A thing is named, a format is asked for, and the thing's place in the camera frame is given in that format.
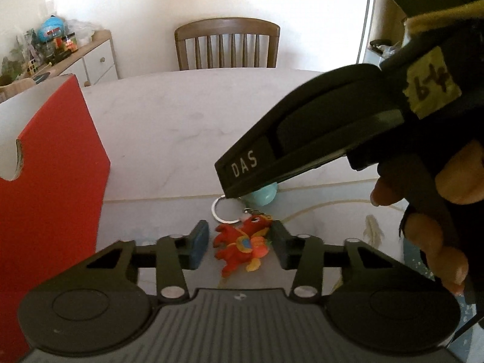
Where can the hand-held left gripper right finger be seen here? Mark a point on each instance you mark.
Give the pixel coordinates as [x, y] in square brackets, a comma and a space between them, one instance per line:
[281, 245]

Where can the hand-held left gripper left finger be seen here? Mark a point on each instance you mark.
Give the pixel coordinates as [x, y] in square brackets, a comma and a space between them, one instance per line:
[198, 242]

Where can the mint green round case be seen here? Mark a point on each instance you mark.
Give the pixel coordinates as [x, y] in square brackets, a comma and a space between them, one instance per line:
[264, 195]

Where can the red cardboard box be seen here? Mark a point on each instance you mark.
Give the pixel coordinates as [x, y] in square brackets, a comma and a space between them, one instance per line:
[53, 166]

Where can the person's right hand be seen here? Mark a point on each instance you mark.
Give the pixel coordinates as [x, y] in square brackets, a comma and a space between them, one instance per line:
[446, 261]

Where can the light blue printed table mat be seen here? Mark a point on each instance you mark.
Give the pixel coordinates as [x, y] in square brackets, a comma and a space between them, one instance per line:
[340, 211]

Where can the brown wooden chair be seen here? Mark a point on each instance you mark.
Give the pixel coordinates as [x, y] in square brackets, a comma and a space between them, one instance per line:
[227, 26]

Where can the white sideboard cabinet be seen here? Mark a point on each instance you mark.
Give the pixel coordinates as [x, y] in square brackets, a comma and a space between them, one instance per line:
[100, 60]

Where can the wooden desk organiser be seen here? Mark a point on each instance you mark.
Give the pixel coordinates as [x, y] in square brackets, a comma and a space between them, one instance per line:
[22, 85]

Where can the orange label jar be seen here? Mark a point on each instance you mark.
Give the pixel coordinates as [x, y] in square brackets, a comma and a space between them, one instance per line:
[71, 43]

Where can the crumpled clear plastic bag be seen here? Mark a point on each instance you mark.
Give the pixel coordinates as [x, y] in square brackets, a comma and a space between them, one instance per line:
[81, 30]

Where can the blue globe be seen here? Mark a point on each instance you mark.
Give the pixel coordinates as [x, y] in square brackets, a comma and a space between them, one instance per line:
[50, 28]

